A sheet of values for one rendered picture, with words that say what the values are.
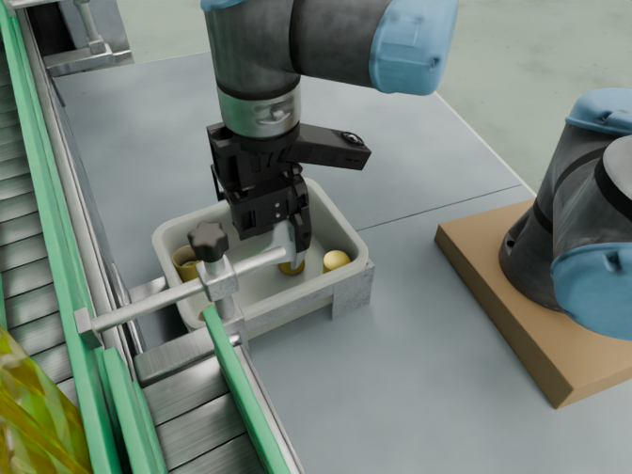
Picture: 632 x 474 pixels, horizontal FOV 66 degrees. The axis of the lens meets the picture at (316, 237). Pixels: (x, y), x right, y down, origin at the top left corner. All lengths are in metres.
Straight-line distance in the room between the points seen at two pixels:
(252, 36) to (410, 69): 0.12
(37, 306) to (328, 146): 0.33
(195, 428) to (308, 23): 0.32
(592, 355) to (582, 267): 0.22
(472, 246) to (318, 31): 0.40
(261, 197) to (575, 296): 0.29
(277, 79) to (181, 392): 0.27
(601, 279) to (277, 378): 0.35
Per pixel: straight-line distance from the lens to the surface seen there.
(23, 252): 0.60
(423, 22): 0.36
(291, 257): 0.57
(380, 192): 0.77
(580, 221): 0.44
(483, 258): 0.66
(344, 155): 0.52
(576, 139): 0.54
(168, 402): 0.45
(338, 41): 0.37
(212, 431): 0.43
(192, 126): 0.93
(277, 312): 0.54
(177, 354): 0.46
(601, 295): 0.43
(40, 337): 0.52
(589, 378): 0.60
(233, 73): 0.42
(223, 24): 0.40
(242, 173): 0.48
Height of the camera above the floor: 1.27
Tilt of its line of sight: 48 degrees down
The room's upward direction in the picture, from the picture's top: straight up
